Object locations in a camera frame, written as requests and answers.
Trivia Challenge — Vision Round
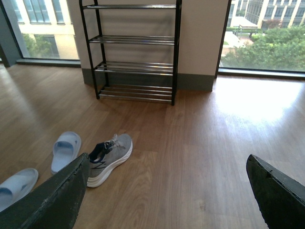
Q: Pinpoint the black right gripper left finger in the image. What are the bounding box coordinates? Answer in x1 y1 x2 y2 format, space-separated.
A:
0 153 90 229

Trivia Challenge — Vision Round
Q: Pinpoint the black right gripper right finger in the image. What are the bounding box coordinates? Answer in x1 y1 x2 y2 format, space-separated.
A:
246 155 305 229

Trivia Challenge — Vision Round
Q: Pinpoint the black metal shoe rack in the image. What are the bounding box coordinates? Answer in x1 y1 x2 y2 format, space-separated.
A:
79 0 182 105

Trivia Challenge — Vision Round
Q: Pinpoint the light blue slide slipper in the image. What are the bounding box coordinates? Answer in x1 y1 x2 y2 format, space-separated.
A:
51 131 81 175

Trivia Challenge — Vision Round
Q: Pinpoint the grey sneaker white sole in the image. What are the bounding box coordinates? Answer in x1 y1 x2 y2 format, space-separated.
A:
87 134 133 187

